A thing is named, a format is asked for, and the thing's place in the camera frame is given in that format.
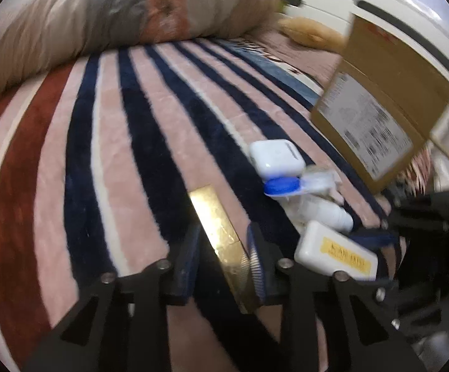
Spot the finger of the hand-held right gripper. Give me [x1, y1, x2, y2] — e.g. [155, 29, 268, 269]
[372, 277, 442, 343]
[354, 217, 449, 250]

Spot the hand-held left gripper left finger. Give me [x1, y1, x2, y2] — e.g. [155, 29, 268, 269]
[22, 225, 202, 372]

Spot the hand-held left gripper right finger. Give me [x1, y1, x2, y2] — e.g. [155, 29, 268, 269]
[247, 223, 427, 372]

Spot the gold rectangular box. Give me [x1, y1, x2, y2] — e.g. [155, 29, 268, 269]
[189, 185, 261, 314]

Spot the white box with yellow label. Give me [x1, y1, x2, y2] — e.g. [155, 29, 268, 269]
[294, 220, 379, 282]

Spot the small white plastic bottle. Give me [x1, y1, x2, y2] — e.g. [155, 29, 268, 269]
[296, 195, 355, 234]

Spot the pink patterned cloth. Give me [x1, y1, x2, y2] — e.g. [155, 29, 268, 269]
[397, 148, 434, 198]

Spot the blue contact lens case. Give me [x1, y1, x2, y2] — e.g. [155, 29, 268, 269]
[264, 170, 338, 199]

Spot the white earbuds case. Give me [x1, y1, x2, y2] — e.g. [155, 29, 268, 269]
[249, 139, 305, 179]

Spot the brown cardboard box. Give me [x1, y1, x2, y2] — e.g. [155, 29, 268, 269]
[310, 11, 449, 194]

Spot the striped plush blanket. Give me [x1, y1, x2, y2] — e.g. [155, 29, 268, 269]
[0, 33, 393, 372]

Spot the yellow plush toy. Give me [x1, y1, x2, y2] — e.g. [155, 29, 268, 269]
[278, 17, 347, 52]

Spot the white cabinet with dark handles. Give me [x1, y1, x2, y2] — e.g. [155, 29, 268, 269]
[277, 0, 449, 82]

